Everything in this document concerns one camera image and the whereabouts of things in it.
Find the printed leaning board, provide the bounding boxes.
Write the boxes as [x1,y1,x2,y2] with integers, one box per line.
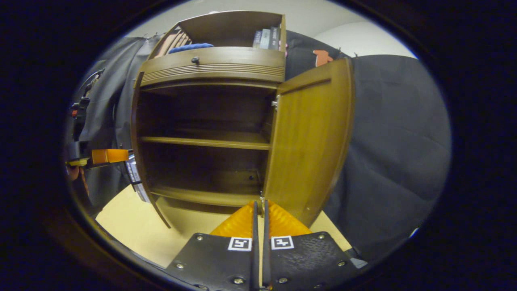
[124,152,151,203]

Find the blue towel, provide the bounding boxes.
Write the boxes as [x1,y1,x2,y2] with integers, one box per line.
[168,43,214,54]

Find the wooden inner shelf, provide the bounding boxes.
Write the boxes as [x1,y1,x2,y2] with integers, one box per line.
[139,129,271,151]

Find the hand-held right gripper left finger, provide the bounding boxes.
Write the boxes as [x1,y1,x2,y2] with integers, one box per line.
[165,200,260,291]

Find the wooden double-door shoe cabinet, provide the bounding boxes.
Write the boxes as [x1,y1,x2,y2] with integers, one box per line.
[130,11,287,215]

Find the wooden cabinet door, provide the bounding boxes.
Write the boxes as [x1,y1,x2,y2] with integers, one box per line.
[263,57,356,228]
[129,72,172,229]

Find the black backdrop cloth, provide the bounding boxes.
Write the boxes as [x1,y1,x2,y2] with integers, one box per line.
[65,36,162,215]
[285,30,452,263]

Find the wooden drawer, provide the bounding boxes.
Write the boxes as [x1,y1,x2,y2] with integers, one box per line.
[139,46,286,87]

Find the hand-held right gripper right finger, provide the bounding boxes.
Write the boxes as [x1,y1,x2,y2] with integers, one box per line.
[263,200,358,291]

